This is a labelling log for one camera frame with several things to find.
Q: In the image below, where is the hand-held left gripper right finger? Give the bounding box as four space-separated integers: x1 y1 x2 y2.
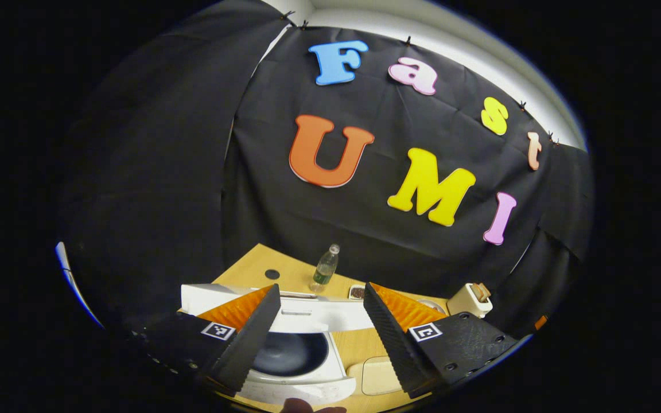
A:
363 282 519 399

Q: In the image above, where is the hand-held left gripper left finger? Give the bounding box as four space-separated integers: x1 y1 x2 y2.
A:
135 284 281 396

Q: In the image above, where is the white rice cooker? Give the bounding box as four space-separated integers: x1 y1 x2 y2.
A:
180 283 374 405

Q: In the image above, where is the white toaster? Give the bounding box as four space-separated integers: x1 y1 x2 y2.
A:
447 282 493 318

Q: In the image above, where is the clear plastic bottle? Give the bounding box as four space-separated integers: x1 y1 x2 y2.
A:
310 244 340 293

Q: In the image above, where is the black backdrop cloth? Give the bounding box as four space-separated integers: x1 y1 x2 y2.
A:
58 0 595 339

